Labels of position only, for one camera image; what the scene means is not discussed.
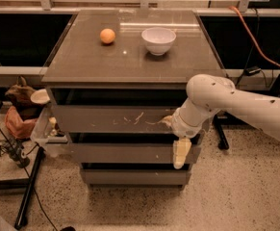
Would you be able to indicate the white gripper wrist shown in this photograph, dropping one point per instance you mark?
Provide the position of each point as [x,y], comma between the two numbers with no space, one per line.
[182,126]

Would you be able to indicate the grey top drawer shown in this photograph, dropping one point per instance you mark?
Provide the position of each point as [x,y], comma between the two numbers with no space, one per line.
[112,119]

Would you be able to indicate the grey drawer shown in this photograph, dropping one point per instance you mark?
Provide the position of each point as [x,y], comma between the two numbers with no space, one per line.
[112,119]
[125,153]
[135,177]

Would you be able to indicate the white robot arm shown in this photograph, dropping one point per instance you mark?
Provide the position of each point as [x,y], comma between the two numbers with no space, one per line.
[206,96]

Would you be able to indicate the grey bottom drawer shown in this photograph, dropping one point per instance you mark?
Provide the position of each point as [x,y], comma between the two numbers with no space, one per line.
[135,177]

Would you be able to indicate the grey drawer cabinet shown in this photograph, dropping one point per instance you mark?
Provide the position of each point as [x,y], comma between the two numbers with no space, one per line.
[86,71]

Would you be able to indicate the grey middle drawer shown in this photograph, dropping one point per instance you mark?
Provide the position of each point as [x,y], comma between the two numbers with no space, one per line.
[125,153]

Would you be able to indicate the black stand leg right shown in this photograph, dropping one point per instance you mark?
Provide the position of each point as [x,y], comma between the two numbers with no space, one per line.
[223,143]

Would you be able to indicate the black stand leg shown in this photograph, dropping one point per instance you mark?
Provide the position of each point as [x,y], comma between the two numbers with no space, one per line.
[223,143]
[21,219]

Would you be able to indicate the black power adapter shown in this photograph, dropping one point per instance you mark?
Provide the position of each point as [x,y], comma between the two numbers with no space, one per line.
[250,71]

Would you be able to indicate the orange fruit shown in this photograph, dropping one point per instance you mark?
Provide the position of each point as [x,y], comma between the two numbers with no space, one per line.
[107,36]

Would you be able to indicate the clear plastic bin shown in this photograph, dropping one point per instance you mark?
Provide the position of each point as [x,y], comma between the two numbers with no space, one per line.
[47,136]

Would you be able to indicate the small white bowl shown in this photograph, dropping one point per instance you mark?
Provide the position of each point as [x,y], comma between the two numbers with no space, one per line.
[40,97]

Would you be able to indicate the orange cloth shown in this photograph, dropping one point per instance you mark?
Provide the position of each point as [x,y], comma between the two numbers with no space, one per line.
[17,127]

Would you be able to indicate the brown cloth bag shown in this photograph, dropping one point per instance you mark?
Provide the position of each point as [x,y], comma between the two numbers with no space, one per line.
[20,96]

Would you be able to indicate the black power strip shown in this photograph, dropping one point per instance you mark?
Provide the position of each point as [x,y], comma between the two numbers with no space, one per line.
[15,151]

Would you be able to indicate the black stand leg left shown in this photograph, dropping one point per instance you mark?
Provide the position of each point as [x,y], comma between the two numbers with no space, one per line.
[21,219]

